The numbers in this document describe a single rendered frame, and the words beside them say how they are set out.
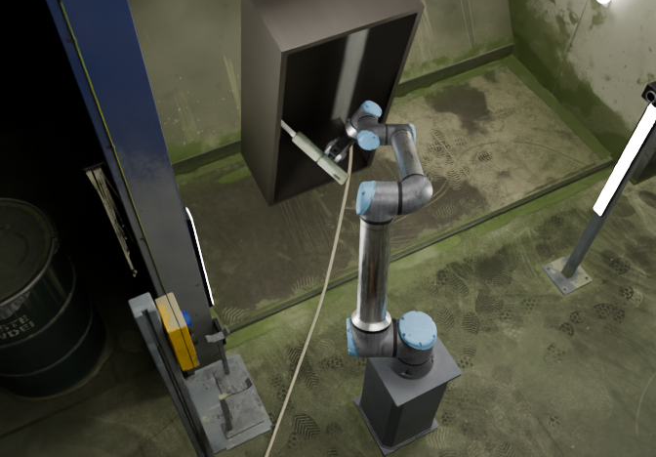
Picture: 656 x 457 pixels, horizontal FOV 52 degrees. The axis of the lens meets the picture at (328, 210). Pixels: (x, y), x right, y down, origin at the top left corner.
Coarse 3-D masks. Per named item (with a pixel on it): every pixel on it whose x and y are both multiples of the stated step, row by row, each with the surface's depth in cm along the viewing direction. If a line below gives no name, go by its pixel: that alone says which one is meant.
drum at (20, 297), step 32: (64, 256) 291; (32, 288) 265; (64, 288) 288; (0, 320) 264; (32, 320) 276; (64, 320) 294; (96, 320) 329; (0, 352) 282; (32, 352) 290; (64, 352) 305; (96, 352) 330; (0, 384) 328; (32, 384) 311; (64, 384) 321
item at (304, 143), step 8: (288, 128) 300; (296, 136) 299; (304, 136) 301; (296, 144) 301; (304, 144) 299; (312, 144) 300; (312, 152) 299; (320, 152) 300; (320, 160) 299; (328, 160) 299; (328, 168) 299; (336, 168) 299; (336, 176) 299; (344, 176) 299
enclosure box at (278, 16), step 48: (288, 0) 245; (336, 0) 248; (384, 0) 250; (288, 48) 235; (336, 48) 311; (384, 48) 294; (288, 96) 327; (336, 96) 349; (384, 96) 311; (288, 144) 358; (288, 192) 345
